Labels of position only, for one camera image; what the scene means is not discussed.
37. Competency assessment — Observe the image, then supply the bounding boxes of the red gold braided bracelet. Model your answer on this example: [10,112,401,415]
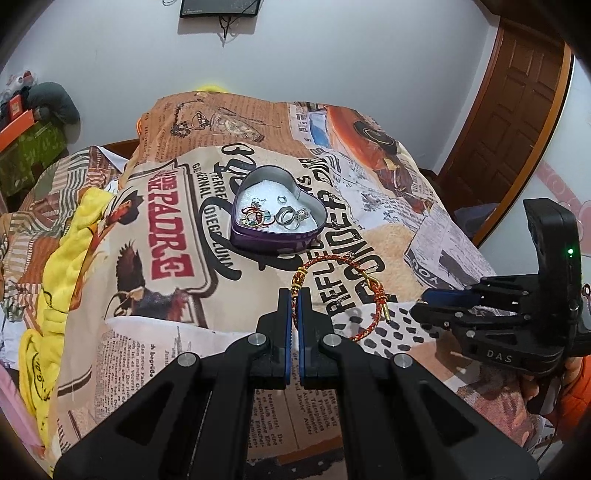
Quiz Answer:
[289,254,390,343]

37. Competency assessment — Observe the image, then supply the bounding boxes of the beaded red string bracelet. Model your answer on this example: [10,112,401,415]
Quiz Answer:
[239,200,279,229]

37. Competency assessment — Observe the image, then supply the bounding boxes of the plain silver band ring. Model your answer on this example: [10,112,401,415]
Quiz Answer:
[275,205,299,230]

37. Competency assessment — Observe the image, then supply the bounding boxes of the purple heart-shaped tin box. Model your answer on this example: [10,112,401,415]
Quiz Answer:
[230,165,328,254]

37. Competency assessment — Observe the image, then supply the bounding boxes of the yellow fleece blanket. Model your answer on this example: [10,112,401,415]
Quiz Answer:
[18,187,113,448]

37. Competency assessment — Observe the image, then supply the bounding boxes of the brown wooden door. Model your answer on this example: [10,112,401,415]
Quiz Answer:
[438,20,573,244]

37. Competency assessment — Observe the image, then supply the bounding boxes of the newspaper print bed blanket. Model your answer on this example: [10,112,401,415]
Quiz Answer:
[1,92,544,472]

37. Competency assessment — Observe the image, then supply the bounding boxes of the green patterned storage box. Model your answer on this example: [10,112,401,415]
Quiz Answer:
[1,122,66,197]

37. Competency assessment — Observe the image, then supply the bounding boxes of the orange box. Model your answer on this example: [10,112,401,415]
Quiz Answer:
[0,110,35,152]

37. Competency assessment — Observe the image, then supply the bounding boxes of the grey plush pillow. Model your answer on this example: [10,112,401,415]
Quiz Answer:
[27,82,80,125]

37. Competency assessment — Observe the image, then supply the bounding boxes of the small wall monitor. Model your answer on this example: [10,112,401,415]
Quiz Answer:
[179,0,260,18]

